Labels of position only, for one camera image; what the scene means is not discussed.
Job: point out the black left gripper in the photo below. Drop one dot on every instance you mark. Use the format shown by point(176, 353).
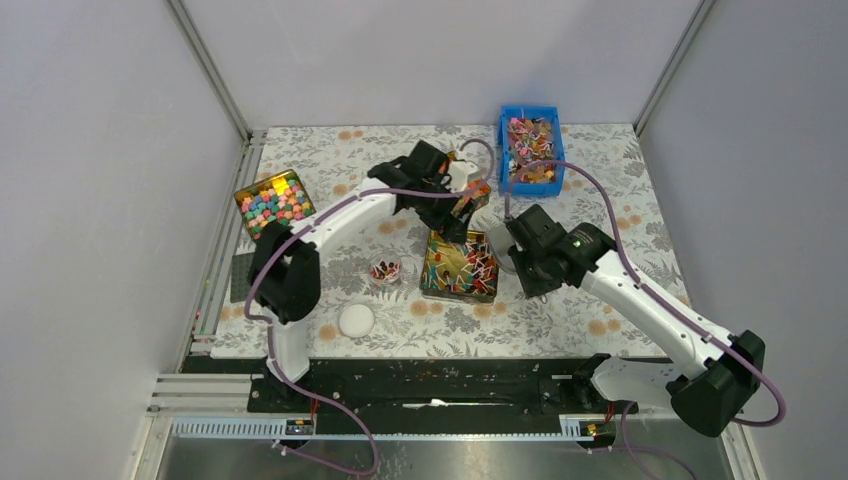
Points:
point(454, 229)

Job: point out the grey perforated plate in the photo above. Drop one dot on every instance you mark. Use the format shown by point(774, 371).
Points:
point(240, 283)

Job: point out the floral tablecloth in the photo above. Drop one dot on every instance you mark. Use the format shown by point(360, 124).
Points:
point(612, 187)

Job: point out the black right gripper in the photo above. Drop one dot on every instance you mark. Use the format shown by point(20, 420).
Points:
point(532, 287)

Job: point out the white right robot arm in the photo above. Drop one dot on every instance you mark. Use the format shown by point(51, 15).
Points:
point(711, 372)

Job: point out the green tin with star candies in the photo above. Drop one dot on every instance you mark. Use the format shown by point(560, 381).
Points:
point(280, 198)

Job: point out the blue plastic bin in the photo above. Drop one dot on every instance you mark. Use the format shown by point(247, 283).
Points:
point(525, 135)

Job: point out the metal scoop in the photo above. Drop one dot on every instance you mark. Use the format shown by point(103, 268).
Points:
point(501, 243)

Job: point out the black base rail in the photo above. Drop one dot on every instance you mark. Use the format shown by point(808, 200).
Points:
point(480, 391)

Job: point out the white jar lid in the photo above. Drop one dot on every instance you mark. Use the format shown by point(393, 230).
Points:
point(356, 321)

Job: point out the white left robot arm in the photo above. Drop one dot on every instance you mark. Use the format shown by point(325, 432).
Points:
point(285, 274)

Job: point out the grey slotted cable duct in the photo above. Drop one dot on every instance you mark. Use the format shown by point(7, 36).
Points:
point(559, 428)

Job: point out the green tin with gummy candies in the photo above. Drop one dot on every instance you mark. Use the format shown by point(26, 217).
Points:
point(464, 175)

